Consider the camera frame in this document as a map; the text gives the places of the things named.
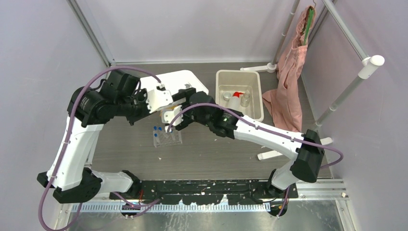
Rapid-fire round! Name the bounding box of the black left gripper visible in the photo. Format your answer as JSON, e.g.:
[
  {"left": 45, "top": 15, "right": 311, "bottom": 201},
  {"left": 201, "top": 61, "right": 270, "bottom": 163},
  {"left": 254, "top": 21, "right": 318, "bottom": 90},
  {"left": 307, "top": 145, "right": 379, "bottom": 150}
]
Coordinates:
[{"left": 116, "top": 88, "right": 158, "bottom": 126}]

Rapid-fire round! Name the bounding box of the small white cup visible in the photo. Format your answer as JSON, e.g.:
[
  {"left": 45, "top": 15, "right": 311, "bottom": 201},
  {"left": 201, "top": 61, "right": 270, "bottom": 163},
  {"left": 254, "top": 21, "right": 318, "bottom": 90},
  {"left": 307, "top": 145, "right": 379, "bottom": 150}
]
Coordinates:
[{"left": 222, "top": 91, "right": 233, "bottom": 102}]

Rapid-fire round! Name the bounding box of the white red wash bottle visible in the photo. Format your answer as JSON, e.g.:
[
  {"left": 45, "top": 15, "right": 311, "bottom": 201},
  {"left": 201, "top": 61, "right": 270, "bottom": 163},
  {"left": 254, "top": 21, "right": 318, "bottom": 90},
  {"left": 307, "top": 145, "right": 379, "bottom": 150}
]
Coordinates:
[{"left": 227, "top": 91, "right": 244, "bottom": 111}]

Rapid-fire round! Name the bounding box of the small glass beaker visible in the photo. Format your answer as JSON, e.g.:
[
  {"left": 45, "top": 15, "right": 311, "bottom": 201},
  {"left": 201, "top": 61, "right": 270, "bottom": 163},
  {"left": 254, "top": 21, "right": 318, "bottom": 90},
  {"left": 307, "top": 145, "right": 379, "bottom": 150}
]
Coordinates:
[{"left": 240, "top": 92, "right": 251, "bottom": 107}]

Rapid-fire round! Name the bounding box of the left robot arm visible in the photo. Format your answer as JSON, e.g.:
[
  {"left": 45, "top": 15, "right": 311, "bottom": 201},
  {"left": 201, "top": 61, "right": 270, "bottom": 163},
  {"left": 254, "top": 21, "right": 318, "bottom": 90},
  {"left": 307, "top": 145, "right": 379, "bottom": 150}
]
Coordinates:
[{"left": 37, "top": 70, "right": 148, "bottom": 204}]

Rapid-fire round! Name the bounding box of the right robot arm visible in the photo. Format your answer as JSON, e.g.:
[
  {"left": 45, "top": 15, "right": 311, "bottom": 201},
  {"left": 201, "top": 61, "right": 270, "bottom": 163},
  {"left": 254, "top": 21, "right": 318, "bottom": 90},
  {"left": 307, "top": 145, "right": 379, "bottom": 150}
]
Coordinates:
[{"left": 169, "top": 89, "right": 324, "bottom": 198}]

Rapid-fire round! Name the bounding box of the yellow test tube rack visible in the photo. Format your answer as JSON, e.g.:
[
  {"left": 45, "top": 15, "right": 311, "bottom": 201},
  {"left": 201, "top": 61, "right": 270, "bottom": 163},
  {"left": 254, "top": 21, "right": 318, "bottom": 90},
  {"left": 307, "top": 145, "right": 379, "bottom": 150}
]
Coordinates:
[{"left": 172, "top": 105, "right": 182, "bottom": 113}]

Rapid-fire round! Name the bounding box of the clear acrylic tube tray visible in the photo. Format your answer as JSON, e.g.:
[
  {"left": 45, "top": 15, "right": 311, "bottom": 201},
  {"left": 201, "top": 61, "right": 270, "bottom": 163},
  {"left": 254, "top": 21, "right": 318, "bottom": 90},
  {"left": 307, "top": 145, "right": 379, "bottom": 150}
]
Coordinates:
[{"left": 153, "top": 127, "right": 182, "bottom": 148}]

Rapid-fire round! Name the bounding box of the beige plastic bin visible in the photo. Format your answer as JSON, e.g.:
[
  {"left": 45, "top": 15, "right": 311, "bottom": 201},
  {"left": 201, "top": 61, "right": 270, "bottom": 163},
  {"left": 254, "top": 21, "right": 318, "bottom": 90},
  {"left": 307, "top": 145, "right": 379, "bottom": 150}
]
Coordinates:
[{"left": 215, "top": 70, "right": 264, "bottom": 122}]

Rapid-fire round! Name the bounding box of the pink cloth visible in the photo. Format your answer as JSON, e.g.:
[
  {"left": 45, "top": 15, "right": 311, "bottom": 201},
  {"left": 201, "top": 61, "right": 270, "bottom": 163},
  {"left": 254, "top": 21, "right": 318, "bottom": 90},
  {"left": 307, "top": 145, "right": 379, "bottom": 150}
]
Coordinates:
[{"left": 262, "top": 5, "right": 316, "bottom": 132}]

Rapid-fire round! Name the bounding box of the green clothes hanger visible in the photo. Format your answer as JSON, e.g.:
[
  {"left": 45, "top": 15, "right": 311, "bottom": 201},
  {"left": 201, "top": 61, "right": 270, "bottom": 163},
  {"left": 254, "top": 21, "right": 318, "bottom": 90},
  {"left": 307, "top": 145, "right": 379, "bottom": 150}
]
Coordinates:
[{"left": 302, "top": 7, "right": 315, "bottom": 45}]

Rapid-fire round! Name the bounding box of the white garment rack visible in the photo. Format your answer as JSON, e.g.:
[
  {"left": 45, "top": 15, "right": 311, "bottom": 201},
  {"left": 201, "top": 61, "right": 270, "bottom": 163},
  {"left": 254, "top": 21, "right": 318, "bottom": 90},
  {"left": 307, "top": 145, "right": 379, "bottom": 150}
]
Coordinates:
[{"left": 239, "top": 0, "right": 385, "bottom": 161}]

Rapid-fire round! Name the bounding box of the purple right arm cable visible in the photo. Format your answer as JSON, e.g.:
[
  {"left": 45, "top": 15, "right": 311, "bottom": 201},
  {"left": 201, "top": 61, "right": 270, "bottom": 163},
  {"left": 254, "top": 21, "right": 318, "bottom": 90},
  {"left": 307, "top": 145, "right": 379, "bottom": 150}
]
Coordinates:
[{"left": 166, "top": 103, "right": 344, "bottom": 218}]

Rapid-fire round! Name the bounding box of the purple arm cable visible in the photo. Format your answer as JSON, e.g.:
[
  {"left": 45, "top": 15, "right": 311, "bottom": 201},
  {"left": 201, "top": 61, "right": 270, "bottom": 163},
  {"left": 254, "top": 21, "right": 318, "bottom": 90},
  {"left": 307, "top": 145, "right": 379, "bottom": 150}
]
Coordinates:
[
  {"left": 166, "top": 103, "right": 344, "bottom": 218},
  {"left": 38, "top": 65, "right": 166, "bottom": 231}
]

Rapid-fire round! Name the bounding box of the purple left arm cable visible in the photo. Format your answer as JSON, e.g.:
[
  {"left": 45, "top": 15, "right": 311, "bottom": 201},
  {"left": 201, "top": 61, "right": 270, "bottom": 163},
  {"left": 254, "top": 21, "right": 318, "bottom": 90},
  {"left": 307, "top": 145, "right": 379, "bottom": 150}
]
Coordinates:
[{"left": 38, "top": 65, "right": 166, "bottom": 231}]

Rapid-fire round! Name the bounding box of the aluminium frame rail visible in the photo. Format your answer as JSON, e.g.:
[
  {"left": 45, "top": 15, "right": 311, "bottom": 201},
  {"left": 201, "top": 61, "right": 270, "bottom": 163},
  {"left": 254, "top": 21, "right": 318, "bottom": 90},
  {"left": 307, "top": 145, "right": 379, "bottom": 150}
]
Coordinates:
[{"left": 62, "top": 179, "right": 349, "bottom": 217}]

